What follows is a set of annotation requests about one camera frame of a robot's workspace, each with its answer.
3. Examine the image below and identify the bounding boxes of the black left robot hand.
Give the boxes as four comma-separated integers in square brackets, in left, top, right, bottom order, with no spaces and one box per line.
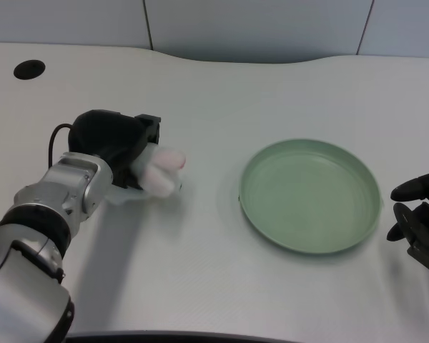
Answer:
[67,109,162,191]

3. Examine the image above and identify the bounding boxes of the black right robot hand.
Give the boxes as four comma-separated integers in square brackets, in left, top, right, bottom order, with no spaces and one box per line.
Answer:
[385,167,429,274]

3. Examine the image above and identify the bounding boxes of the white plush rabbit doll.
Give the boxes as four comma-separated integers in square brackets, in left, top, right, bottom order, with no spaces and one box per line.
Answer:
[105,144,187,207]

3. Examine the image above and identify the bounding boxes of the green round plate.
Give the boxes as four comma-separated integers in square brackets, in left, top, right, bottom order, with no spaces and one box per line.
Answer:
[238,139,385,255]

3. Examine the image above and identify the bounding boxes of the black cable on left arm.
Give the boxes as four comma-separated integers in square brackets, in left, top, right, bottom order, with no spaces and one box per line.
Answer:
[48,123,74,169]

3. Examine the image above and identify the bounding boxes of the black round cable grommet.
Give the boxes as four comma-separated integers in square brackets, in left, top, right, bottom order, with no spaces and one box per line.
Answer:
[13,59,46,80]

